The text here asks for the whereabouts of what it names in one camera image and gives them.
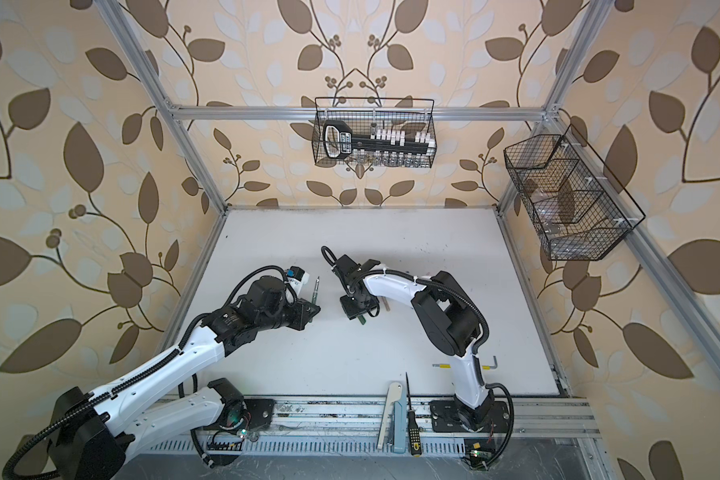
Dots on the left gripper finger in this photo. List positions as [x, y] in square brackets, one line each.
[309, 310]
[299, 322]

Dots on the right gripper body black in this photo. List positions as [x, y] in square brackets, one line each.
[353, 307]

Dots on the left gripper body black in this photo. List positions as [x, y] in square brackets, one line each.
[281, 316]

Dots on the green pen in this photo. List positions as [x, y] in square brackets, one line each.
[315, 293]

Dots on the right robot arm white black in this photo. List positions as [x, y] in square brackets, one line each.
[450, 319]

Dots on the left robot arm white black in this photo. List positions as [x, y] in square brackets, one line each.
[93, 435]

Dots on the beige blue utility tool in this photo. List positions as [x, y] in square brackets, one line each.
[393, 420]

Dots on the black screwdriver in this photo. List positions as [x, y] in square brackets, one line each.
[415, 444]

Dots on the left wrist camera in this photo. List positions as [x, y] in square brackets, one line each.
[297, 278]

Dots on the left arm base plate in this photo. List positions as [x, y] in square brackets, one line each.
[246, 414]

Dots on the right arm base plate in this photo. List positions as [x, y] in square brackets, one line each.
[447, 417]

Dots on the black socket set rail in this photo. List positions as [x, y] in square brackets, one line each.
[340, 141]

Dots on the back wire basket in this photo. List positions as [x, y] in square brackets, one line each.
[407, 113]

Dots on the wire basket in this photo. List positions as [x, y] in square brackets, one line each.
[578, 206]
[407, 113]

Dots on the aluminium front rail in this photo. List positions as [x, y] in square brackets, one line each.
[349, 427]

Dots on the right wire basket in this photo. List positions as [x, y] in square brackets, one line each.
[578, 206]

